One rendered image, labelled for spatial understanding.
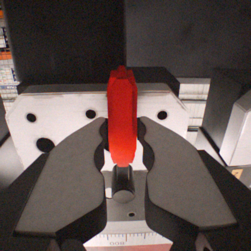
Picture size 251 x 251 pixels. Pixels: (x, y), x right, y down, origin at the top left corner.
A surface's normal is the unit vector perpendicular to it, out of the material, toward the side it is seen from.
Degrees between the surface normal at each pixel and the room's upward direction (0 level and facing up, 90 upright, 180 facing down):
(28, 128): 90
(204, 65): 90
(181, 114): 90
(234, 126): 90
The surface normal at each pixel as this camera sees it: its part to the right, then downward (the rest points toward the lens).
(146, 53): 0.04, 0.49
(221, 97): -1.00, 0.02
